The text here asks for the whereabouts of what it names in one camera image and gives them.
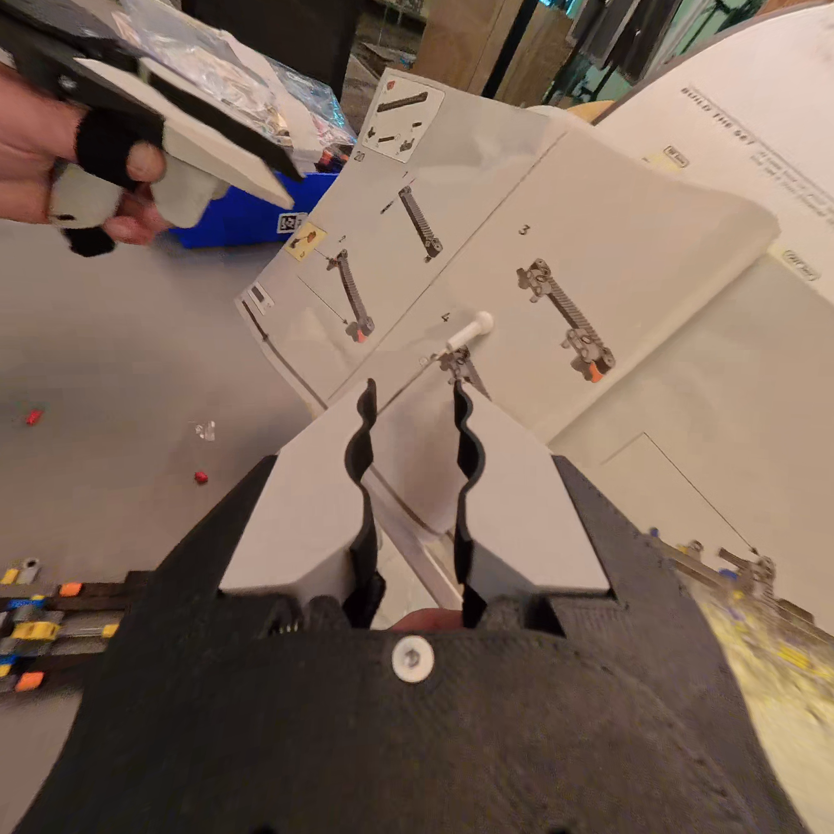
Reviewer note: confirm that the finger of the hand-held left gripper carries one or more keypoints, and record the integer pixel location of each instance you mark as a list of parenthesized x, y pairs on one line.
[(234, 124), (215, 163)]

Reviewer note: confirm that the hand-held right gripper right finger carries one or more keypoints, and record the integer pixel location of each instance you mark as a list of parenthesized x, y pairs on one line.
[(541, 521)]

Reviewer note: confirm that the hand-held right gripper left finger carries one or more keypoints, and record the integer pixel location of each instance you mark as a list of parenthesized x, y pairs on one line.
[(293, 521)]

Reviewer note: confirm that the lego instruction booklet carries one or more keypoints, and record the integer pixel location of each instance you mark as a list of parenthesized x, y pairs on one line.
[(586, 293)]

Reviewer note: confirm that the black lego chassis build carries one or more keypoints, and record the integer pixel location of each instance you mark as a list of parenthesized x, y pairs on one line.
[(65, 619)]

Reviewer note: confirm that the small clear lego piece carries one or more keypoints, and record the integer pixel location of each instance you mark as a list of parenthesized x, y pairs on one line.
[(205, 430)]

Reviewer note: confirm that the person's left hand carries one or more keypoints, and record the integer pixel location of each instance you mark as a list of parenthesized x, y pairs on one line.
[(32, 150)]

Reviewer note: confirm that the pile of clear parts bags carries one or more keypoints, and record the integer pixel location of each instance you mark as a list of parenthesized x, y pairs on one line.
[(228, 71)]

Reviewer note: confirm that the blue plastic bin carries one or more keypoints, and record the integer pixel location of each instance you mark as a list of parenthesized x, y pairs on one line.
[(247, 215)]

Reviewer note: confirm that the white printed sheet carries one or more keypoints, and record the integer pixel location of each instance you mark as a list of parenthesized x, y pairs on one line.
[(749, 98)]

